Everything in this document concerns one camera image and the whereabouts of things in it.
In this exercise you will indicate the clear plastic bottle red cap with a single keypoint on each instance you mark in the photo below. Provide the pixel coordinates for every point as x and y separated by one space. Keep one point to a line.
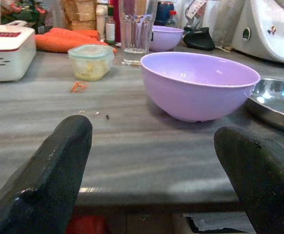
171 19

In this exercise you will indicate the brown bread package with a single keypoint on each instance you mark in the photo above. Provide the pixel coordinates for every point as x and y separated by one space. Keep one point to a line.
79 13

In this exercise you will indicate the white spice jar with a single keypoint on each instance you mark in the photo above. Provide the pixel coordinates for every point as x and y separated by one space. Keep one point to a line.
101 20

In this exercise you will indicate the clear lidded food container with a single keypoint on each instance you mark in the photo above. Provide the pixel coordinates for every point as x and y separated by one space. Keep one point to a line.
90 64

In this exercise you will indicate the orange carrot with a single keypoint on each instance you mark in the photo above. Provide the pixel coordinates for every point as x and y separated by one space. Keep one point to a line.
59 40

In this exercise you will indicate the large purple plastic bowl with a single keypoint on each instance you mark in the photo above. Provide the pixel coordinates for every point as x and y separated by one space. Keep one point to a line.
195 92

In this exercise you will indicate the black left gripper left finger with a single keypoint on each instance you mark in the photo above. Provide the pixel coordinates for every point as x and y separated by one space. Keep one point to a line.
51 170

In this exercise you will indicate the black curved plastic object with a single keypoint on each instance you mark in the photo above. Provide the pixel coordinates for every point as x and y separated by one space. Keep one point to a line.
200 39

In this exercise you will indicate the red object under table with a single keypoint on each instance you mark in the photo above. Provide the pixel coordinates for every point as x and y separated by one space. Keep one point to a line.
86 224

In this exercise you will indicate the white box with red stripe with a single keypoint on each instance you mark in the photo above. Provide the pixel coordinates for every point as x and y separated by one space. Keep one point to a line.
6 53

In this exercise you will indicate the small purple plastic bowl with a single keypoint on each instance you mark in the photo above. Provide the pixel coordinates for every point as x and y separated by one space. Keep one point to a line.
165 39

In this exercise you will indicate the dark blue jar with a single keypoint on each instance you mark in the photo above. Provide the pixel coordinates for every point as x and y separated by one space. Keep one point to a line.
164 12

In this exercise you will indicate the stainless steel plate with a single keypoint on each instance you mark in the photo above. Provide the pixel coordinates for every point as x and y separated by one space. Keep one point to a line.
276 102

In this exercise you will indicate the small glass sauce bottle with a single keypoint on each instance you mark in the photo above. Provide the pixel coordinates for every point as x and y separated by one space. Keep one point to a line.
110 28

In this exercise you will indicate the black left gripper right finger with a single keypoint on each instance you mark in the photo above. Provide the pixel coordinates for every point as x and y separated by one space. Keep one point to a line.
261 175

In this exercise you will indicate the white kitchen machine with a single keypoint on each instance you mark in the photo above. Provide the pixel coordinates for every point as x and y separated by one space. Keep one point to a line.
269 29

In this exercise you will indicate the grey cardboard box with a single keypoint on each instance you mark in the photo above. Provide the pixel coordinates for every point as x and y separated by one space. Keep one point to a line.
217 223

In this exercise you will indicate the clear drinking glass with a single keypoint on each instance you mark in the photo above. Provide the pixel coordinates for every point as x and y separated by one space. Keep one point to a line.
135 31

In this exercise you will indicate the green vegetable package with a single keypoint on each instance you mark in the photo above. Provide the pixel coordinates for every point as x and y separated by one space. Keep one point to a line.
25 12

